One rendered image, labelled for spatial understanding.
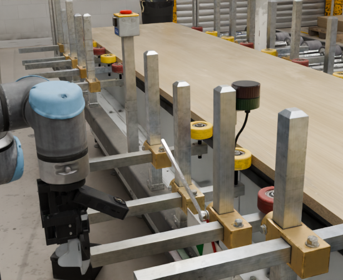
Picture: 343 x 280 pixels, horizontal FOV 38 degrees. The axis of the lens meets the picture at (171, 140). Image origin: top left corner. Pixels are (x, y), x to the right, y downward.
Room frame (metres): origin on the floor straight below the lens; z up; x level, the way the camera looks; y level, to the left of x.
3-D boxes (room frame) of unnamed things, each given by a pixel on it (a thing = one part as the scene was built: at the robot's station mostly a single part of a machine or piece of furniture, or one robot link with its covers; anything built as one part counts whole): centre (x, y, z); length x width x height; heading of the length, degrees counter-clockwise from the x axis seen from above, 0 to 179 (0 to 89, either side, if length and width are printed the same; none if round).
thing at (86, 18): (2.41, 0.38, 0.91); 0.03 x 0.03 x 0.48; 19
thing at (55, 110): (0.84, 0.20, 1.14); 0.10 x 0.09 x 0.12; 30
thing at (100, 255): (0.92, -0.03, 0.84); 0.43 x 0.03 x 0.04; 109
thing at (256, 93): (1.01, -0.16, 1.14); 0.06 x 0.06 x 0.02
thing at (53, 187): (0.84, 0.20, 0.97); 0.09 x 0.08 x 0.12; 109
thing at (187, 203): (1.20, -0.04, 0.80); 0.13 x 0.06 x 0.05; 19
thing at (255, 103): (1.01, -0.16, 1.11); 0.06 x 0.06 x 0.02
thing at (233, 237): (0.97, -0.12, 0.85); 0.13 x 0.06 x 0.05; 19
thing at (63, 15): (3.12, 0.63, 0.87); 0.03 x 0.03 x 0.48; 19
